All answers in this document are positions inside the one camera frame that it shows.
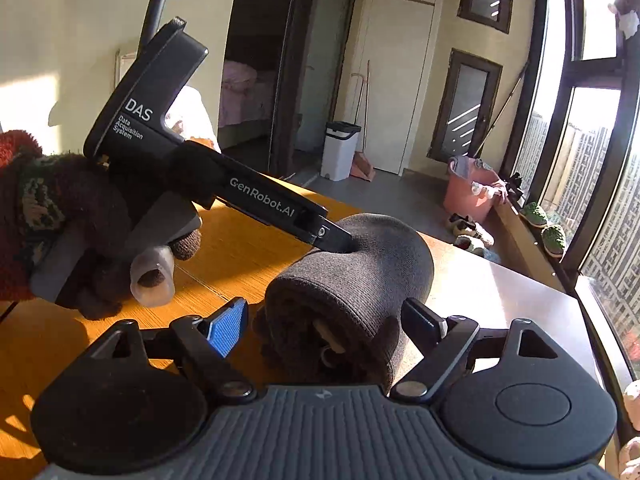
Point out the green slipper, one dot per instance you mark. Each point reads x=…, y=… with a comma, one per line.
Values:
x=554, y=241
x=534, y=214

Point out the wooden broom stick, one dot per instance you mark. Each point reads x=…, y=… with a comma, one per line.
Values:
x=368, y=110

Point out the long mop pole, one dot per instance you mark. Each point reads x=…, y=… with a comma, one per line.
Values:
x=500, y=107

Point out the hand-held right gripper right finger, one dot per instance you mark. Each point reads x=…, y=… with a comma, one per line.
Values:
x=422, y=324

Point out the bed with pink cover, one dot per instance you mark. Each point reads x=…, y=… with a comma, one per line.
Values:
x=247, y=95

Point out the cream towel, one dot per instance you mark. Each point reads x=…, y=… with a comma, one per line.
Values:
x=197, y=115

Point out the dark grey garment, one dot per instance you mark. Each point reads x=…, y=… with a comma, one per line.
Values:
x=350, y=280

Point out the dark framed glass door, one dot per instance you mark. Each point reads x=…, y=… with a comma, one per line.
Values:
x=465, y=105

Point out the pink dustpan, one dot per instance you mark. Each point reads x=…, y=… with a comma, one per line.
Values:
x=362, y=167

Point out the cloth in bucket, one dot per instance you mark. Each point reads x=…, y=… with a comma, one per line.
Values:
x=487, y=189

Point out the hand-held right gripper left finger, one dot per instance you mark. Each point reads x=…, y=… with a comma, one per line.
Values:
x=227, y=327

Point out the hanging small laundry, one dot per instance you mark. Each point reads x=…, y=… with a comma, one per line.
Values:
x=625, y=15

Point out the black window frame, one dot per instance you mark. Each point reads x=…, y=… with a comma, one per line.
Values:
x=565, y=60

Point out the white trash bin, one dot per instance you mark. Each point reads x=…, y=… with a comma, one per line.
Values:
x=340, y=152

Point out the pale pink soft object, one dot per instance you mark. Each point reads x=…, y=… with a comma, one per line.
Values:
x=631, y=450

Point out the pink bucket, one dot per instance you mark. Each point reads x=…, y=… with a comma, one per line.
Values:
x=465, y=195

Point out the black shoes on sill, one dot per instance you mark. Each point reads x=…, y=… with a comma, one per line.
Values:
x=514, y=186

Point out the beige shoe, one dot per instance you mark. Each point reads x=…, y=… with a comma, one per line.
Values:
x=470, y=227
x=475, y=247

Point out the person's left hand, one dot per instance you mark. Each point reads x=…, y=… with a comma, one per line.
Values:
x=97, y=210

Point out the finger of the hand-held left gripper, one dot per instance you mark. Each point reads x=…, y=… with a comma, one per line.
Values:
x=336, y=240

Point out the cream cupboard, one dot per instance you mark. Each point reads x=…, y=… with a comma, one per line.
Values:
x=400, y=85

